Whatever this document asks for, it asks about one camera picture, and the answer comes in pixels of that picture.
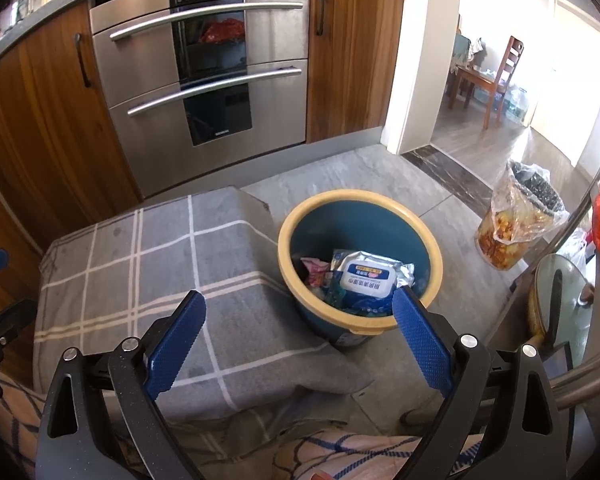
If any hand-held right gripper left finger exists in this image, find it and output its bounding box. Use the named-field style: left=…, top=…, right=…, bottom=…
left=35, top=290, right=208, bottom=480

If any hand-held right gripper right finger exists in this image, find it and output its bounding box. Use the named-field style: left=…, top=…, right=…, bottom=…
left=391, top=286, right=566, bottom=480

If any silver wet wipes pack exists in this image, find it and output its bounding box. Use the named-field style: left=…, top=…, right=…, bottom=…
left=327, top=249, right=417, bottom=317

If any blue bin with yellow rim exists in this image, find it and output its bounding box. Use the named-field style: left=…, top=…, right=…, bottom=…
left=277, top=189, right=443, bottom=348

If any grey checked cloth-covered box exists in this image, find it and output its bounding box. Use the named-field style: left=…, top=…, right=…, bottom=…
left=32, top=185, right=376, bottom=423

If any yellow pot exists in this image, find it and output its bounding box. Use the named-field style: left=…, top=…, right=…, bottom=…
left=526, top=285, right=553, bottom=348

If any clear plastic food bag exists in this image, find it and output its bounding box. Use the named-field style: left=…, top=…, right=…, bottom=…
left=476, top=160, right=570, bottom=271

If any wooden cabinet door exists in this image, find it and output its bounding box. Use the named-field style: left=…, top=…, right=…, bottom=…
left=306, top=0, right=405, bottom=145
left=0, top=2, right=143, bottom=261

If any glass pot lid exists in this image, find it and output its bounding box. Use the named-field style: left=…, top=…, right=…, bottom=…
left=532, top=252, right=598, bottom=356

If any white plastic bag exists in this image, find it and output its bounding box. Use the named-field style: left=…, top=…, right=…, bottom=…
left=560, top=230, right=588, bottom=266

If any stainless steel oven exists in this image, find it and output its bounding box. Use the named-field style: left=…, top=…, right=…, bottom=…
left=89, top=0, right=312, bottom=198

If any clear water jug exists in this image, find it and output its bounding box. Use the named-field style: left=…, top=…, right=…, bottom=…
left=502, top=87, right=530, bottom=126

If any wooden dining table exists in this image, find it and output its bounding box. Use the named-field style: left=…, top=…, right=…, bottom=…
left=448, top=66, right=498, bottom=110

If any wooden chair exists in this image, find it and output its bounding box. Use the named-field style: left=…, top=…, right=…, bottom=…
left=482, top=36, right=526, bottom=131

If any steel tube frame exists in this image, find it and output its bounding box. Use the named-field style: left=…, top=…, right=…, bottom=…
left=545, top=160, right=600, bottom=411

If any steel oven handle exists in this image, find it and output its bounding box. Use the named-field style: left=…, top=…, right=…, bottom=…
left=109, top=2, right=305, bottom=42
left=126, top=67, right=303, bottom=118

